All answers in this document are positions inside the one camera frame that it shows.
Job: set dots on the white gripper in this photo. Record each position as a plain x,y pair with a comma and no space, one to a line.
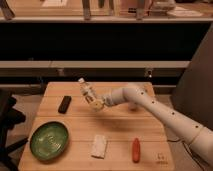
97,105

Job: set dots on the clear plastic bottle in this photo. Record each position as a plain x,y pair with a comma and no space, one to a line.
88,92

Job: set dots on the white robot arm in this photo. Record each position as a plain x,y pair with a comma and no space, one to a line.
197,136

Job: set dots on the black rectangular block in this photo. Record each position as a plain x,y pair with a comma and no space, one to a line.
64,104

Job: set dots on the white sponge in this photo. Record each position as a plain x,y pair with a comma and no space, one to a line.
99,146

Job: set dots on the orange carrot toy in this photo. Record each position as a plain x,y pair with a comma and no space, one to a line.
136,150

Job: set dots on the green bowl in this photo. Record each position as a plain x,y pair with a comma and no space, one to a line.
49,141

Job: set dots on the black office chair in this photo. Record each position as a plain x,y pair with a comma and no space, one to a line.
9,117

